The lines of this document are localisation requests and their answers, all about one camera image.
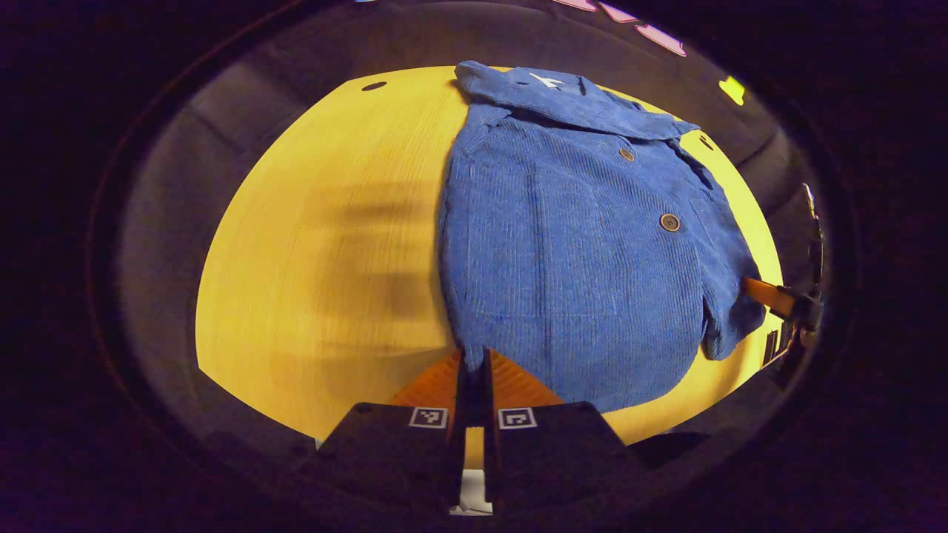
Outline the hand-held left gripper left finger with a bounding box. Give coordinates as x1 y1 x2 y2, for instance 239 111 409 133
299 349 470 513

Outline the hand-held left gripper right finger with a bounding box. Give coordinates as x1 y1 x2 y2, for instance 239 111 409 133
482 349 647 513

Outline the blue corduroy shirt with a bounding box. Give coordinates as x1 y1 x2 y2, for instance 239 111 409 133
436 60 768 414

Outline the black backdrop cloth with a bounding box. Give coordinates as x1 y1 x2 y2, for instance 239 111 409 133
87 0 841 482

